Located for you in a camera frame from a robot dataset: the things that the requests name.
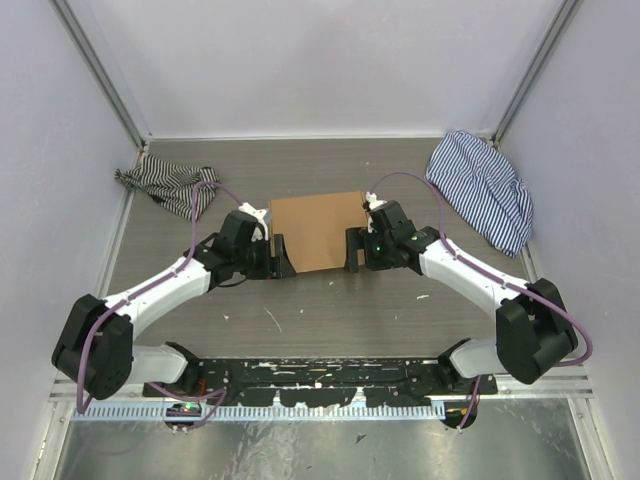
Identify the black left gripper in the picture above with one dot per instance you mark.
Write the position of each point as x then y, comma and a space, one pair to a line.
279, 267

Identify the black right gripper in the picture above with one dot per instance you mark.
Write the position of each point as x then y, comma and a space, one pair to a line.
359, 238

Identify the brown cardboard box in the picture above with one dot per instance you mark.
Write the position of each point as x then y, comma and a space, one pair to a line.
314, 228

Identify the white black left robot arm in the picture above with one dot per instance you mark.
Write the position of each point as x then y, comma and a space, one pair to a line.
97, 347

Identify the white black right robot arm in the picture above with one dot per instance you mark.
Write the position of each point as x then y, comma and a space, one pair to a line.
532, 331

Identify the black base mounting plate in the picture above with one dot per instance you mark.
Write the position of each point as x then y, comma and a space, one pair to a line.
192, 385

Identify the blue white striped cloth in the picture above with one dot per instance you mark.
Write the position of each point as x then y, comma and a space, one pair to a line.
482, 186

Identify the black white striped cloth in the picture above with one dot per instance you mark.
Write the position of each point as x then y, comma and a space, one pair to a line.
181, 189

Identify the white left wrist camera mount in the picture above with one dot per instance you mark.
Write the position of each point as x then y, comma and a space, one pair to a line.
263, 217

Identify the white slotted cable duct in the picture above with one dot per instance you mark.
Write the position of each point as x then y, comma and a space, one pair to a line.
171, 410

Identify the aluminium rail beam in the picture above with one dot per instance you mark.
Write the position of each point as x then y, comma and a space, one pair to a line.
575, 382

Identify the left aluminium corner post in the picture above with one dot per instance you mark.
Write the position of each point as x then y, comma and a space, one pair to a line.
81, 40

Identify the aluminium corner post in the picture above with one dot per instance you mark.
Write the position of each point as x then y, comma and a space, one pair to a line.
81, 40
554, 33

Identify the right aluminium corner post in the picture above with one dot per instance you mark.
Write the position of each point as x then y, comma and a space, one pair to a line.
554, 33

